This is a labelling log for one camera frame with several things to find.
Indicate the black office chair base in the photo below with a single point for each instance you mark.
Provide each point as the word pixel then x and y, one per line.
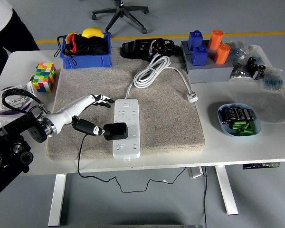
pixel 120 14

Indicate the person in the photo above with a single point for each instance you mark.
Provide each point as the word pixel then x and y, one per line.
pixel 14 35

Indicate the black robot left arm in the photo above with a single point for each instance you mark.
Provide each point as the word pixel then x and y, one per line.
pixel 16 147

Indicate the black electronic device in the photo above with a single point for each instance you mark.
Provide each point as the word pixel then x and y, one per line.
pixel 142 48

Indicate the clear bag of blue components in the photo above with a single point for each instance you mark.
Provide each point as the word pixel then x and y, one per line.
pixel 238 50
pixel 273 80

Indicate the blue plastic bin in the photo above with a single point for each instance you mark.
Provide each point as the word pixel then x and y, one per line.
pixel 85 61

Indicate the pile of black capacitors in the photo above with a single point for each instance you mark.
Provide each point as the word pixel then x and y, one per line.
pixel 237 114

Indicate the large clear plastic bag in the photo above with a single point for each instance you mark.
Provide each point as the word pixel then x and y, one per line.
pixel 270 104

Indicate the table control panel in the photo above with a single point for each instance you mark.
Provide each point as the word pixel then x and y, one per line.
pixel 261 165

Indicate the white table leg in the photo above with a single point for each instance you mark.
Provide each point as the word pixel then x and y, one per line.
pixel 226 190
pixel 58 199

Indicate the grey-brown mat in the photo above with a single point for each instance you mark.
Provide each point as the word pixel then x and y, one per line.
pixel 168 123

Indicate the blue block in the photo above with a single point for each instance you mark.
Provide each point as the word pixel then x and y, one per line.
pixel 199 57
pixel 195 40

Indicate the clear bag of black capacitors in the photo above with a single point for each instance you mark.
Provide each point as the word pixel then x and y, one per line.
pixel 256 67

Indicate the white power strip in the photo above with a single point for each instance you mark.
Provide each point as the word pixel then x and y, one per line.
pixel 127 110

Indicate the grey metal box under table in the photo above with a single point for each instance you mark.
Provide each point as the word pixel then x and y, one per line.
pixel 195 172

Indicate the grey block base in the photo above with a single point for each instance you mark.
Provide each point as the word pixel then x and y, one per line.
pixel 209 74

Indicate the orange cylinder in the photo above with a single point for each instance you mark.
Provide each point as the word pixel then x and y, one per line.
pixel 222 54
pixel 215 39

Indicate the clear bag of dark parts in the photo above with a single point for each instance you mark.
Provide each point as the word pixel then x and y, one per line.
pixel 240 71

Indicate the pile of green cylinders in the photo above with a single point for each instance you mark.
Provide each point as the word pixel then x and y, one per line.
pixel 244 128

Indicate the yellow ball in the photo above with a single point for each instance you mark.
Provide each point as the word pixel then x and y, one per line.
pixel 92 32

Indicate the multicoloured puzzle cube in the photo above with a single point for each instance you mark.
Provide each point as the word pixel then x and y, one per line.
pixel 44 77

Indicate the light blue dish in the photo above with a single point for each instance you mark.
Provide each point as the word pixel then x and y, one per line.
pixel 224 129

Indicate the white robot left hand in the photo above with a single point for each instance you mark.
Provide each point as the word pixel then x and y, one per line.
pixel 61 117

